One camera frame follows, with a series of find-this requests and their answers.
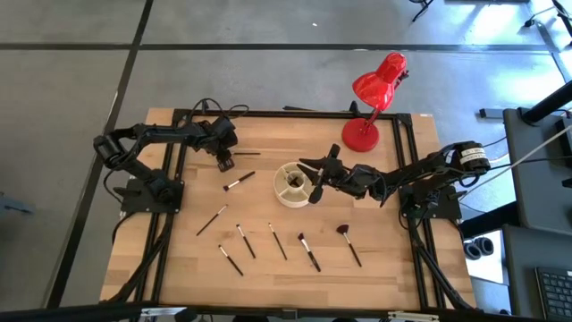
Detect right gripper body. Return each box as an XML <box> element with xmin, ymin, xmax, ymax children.
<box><xmin>308</xmin><ymin>143</ymin><xmax>366</xmax><ymax>205</ymax></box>

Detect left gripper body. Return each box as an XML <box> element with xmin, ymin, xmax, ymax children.
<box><xmin>200</xmin><ymin>116</ymin><xmax>239</xmax><ymax>174</ymax></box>

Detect thick black makeup brush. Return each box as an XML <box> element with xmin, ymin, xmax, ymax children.
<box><xmin>223</xmin><ymin>170</ymin><xmax>257</xmax><ymax>192</ymax></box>

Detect fan makeup brush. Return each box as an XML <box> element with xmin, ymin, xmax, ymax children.
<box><xmin>335</xmin><ymin>224</ymin><xmax>363</xmax><ymax>268</ymax></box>

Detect fluffy-head makeup brush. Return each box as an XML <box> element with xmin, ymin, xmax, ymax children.
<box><xmin>297</xmin><ymin>232</ymin><xmax>323</xmax><ymax>274</ymax></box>

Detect white round brush organizer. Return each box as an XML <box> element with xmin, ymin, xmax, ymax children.
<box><xmin>273</xmin><ymin>161</ymin><xmax>321</xmax><ymax>209</ymax></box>

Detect red desk lamp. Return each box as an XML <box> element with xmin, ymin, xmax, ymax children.
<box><xmin>341</xmin><ymin>52</ymin><xmax>410</xmax><ymax>153</ymax></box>

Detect black table leg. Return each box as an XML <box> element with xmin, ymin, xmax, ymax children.
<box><xmin>459</xmin><ymin>200</ymin><xmax>524</xmax><ymax>241</ymax></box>

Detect black headphones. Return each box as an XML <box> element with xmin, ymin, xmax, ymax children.
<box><xmin>463</xmin><ymin>236</ymin><xmax>495</xmax><ymax>262</ymax></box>

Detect white paper sheet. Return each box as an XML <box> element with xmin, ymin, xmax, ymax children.
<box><xmin>464</xmin><ymin>229</ymin><xmax>505</xmax><ymax>285</ymax></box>

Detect black chair base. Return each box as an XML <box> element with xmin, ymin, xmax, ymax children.
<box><xmin>409</xmin><ymin>0</ymin><xmax>435</xmax><ymax>23</ymax></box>

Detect grey desk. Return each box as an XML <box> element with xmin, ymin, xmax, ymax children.
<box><xmin>502</xmin><ymin>106</ymin><xmax>572</xmax><ymax>236</ymax></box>

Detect dark desk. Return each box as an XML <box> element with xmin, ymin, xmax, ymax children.
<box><xmin>500</xmin><ymin>223</ymin><xmax>572</xmax><ymax>321</ymax></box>

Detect black pole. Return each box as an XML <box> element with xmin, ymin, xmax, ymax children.
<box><xmin>519</xmin><ymin>80</ymin><xmax>572</xmax><ymax>126</ymax></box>

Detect black rig bar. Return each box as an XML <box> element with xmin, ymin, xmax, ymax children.
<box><xmin>0</xmin><ymin>301</ymin><xmax>572</xmax><ymax>322</ymax></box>

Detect black keyboard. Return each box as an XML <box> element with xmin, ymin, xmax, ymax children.
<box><xmin>534</xmin><ymin>266</ymin><xmax>572</xmax><ymax>321</ymax></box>

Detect black aluminium table frame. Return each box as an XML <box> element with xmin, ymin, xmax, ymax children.
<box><xmin>133</xmin><ymin>108</ymin><xmax>448</xmax><ymax>310</ymax></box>

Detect black cable bundle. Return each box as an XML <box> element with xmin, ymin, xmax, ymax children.
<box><xmin>407</xmin><ymin>217</ymin><xmax>477</xmax><ymax>313</ymax></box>
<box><xmin>105</xmin><ymin>213</ymin><xmax>175</xmax><ymax>305</ymax></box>

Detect silver metal bracket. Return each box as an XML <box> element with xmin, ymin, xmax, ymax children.
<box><xmin>387</xmin><ymin>310</ymin><xmax>440</xmax><ymax>322</ymax></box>
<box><xmin>139</xmin><ymin>306</ymin><xmax>192</xmax><ymax>318</ymax></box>

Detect white cable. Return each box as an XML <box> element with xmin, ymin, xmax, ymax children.
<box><xmin>485</xmin><ymin>124</ymin><xmax>572</xmax><ymax>184</ymax></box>

